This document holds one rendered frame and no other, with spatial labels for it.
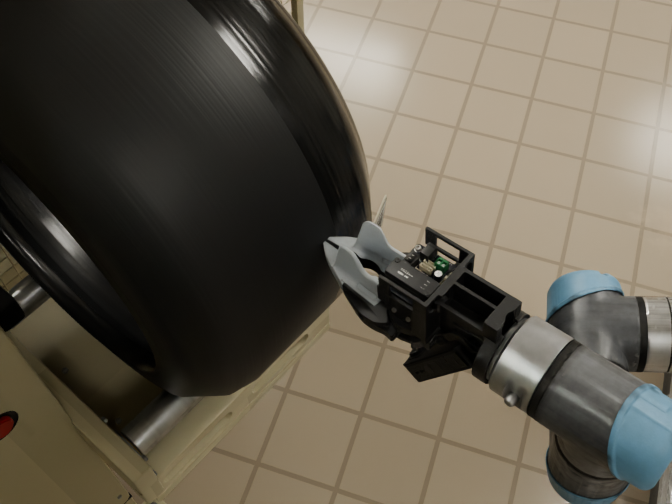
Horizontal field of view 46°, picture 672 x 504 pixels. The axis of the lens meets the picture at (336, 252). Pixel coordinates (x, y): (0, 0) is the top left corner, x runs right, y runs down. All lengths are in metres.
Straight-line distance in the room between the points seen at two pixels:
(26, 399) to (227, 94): 0.43
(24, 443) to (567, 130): 2.01
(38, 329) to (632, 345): 0.87
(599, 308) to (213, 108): 0.41
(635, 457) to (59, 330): 0.90
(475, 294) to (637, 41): 2.37
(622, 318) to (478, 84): 1.96
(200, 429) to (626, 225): 1.63
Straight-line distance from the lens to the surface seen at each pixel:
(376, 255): 0.77
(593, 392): 0.66
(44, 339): 1.30
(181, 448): 1.11
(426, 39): 2.83
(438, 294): 0.68
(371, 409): 2.04
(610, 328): 0.80
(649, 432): 0.66
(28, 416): 0.98
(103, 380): 1.24
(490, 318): 0.66
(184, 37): 0.72
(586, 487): 0.76
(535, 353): 0.67
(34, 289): 1.21
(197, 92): 0.70
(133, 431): 1.07
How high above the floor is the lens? 1.90
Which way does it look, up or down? 57 degrees down
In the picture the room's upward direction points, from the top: straight up
